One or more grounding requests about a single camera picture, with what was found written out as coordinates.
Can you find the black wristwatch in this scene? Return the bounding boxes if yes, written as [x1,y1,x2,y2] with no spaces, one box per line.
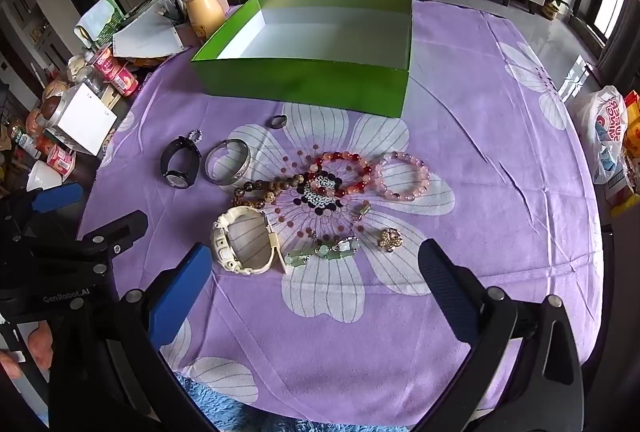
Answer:
[160,135,204,189]

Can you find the purple floral tablecloth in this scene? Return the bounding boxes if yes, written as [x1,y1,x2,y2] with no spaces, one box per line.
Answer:
[77,0,608,432]

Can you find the white wristwatch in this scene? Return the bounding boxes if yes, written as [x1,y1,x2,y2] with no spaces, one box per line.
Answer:
[210,205,287,274]

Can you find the green cardboard box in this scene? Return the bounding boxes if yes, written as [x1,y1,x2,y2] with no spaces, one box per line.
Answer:
[190,0,414,118]

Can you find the pink bead bracelet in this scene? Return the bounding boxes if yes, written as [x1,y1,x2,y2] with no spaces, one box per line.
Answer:
[375,151,431,202]

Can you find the red and orange bead bracelet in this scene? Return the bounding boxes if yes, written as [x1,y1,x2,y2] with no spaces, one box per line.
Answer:
[300,151,377,197]

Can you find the white paper envelope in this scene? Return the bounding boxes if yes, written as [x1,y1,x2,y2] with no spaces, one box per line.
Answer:
[112,5,182,58]

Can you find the white cardboard box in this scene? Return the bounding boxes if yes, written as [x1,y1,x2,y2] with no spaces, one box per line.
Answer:
[57,84,119,157]

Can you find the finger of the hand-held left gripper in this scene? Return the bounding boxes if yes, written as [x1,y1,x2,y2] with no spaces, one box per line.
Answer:
[29,211,150,276]
[0,183,84,234]

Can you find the person's left hand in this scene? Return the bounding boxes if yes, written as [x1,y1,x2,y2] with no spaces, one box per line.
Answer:
[0,322,55,381]

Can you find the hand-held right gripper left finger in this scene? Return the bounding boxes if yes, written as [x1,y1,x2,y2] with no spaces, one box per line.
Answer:
[47,242,221,432]

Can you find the beige bear jar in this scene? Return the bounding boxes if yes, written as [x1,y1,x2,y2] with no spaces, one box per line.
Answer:
[180,0,227,38]

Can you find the white plastic bag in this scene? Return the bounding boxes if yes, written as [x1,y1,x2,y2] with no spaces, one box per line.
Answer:
[579,85,629,186]

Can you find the green jade bracelet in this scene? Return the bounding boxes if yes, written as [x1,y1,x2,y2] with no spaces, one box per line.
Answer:
[284,199,374,269]

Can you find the silver bangle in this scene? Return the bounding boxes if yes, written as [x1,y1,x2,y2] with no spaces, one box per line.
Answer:
[203,138,251,186]

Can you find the green and white packet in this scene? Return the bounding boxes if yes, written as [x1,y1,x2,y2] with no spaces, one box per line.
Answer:
[74,0,126,48]

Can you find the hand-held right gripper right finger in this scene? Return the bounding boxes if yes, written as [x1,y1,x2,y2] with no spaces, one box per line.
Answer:
[415,239,584,432]

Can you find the brown bead bracelet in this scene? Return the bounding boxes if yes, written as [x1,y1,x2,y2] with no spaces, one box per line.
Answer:
[231,173,306,208]

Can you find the white bowl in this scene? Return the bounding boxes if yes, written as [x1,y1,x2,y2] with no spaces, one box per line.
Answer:
[25,160,64,192]

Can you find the small potted plant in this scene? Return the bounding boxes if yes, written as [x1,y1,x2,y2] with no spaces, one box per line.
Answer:
[542,0,571,21]

